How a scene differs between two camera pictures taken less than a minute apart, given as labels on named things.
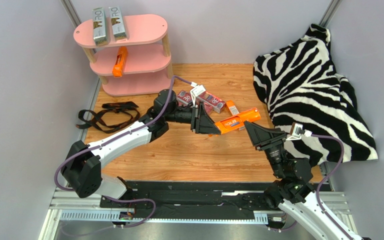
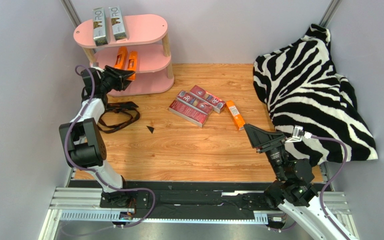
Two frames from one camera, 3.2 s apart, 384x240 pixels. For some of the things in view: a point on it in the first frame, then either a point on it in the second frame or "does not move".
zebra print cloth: [298, 82] does not move
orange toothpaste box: [117, 69] does not move
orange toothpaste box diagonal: [237, 120] -> [132, 64]
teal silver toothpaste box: [100, 26] does not move
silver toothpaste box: [117, 23] does not move
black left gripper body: [194, 122] -> [109, 82]
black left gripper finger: [206, 125] -> [123, 74]
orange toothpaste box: [232, 107] does not move
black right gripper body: [271, 143] does not move
